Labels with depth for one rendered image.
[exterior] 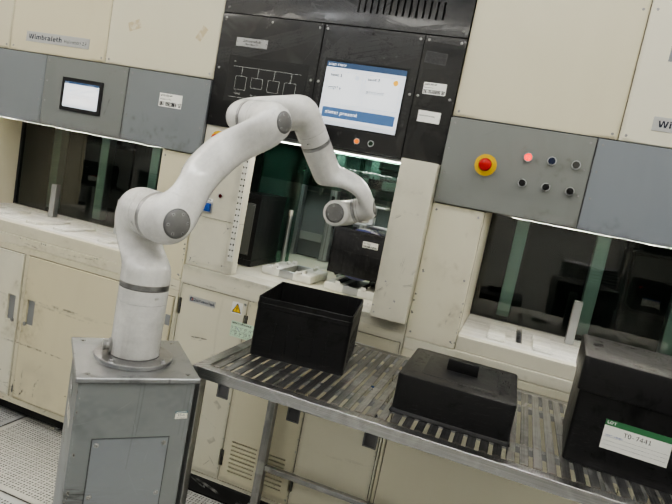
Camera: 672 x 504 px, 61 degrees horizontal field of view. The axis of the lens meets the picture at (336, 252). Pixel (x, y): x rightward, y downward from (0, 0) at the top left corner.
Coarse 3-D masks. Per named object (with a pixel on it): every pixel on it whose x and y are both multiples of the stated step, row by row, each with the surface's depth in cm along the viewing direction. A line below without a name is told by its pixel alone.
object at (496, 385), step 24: (408, 360) 153; (432, 360) 157; (456, 360) 151; (408, 384) 141; (432, 384) 139; (456, 384) 141; (480, 384) 144; (504, 384) 148; (408, 408) 141; (432, 408) 139; (456, 408) 138; (480, 408) 136; (504, 408) 134; (480, 432) 136; (504, 432) 134
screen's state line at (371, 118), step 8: (328, 112) 197; (336, 112) 196; (344, 112) 195; (352, 112) 194; (360, 112) 194; (352, 120) 195; (360, 120) 194; (368, 120) 193; (376, 120) 192; (384, 120) 191; (392, 120) 190
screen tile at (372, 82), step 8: (368, 80) 192; (376, 80) 191; (384, 80) 190; (392, 80) 189; (400, 80) 189; (368, 88) 192; (376, 88) 191; (384, 88) 190; (392, 88) 190; (400, 88) 189; (368, 96) 192; (392, 96) 190; (368, 104) 192; (376, 104) 192; (384, 104) 191; (392, 104) 190; (392, 112) 190
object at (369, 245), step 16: (384, 208) 222; (368, 224) 224; (336, 240) 220; (352, 240) 218; (368, 240) 216; (384, 240) 214; (336, 256) 220; (352, 256) 218; (368, 256) 216; (336, 272) 221; (352, 272) 219; (368, 272) 217
